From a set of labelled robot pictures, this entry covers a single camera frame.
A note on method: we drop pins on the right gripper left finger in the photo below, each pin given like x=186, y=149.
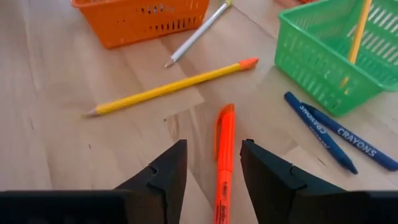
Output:
x=164, y=193

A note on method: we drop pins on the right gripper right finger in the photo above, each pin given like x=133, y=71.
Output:
x=270, y=186

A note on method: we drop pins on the orange highlighter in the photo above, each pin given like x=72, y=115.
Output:
x=225, y=149

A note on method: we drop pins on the blue crayon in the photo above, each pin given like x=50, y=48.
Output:
x=320, y=133
x=351, y=140

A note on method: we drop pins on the yellow pencil orange cap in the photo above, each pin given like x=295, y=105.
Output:
x=168, y=88

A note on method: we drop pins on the green plastic basket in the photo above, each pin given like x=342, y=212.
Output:
x=311, y=62

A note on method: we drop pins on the white pencil yellow eraser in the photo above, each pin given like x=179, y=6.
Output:
x=196, y=34

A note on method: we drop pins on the plain yellow pencil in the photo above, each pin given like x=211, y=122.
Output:
x=357, y=37

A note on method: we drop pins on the orange plastic basket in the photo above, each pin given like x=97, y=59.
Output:
x=124, y=21

